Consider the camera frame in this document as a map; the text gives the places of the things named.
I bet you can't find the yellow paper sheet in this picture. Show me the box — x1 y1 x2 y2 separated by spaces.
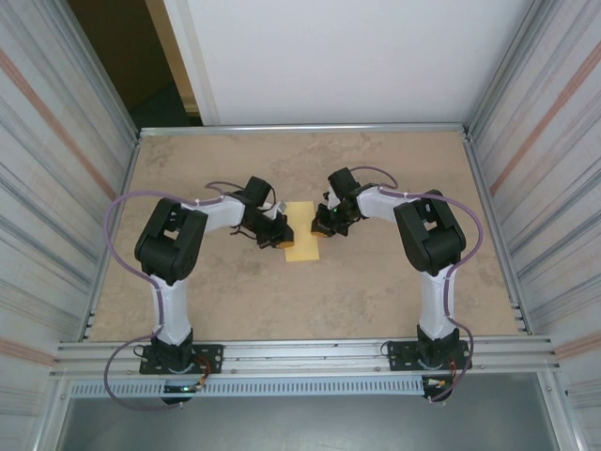
283 201 322 263

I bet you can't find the grey metal panel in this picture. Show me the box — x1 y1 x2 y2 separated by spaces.
55 397 562 451

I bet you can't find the aluminium rear frame bar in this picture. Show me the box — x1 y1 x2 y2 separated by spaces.
138 122 470 137

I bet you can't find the long aluminium mounting rail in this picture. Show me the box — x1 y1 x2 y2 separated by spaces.
54 335 562 377

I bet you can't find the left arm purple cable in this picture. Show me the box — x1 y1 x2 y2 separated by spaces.
103 180 245 413

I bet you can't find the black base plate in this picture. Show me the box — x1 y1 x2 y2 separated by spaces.
139 344 224 376

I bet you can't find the aluminium table side rail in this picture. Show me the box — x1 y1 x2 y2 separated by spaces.
84 133 142 342
462 131 535 335

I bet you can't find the white door frame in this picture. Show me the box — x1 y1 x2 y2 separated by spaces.
162 0 222 127

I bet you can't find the black electronics with wires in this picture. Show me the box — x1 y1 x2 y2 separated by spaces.
387 338 472 372

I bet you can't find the grey slotted cable duct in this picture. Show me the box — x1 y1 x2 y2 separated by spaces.
69 378 426 397

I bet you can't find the aluminium corner post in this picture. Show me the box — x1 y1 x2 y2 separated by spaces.
467 0 548 137

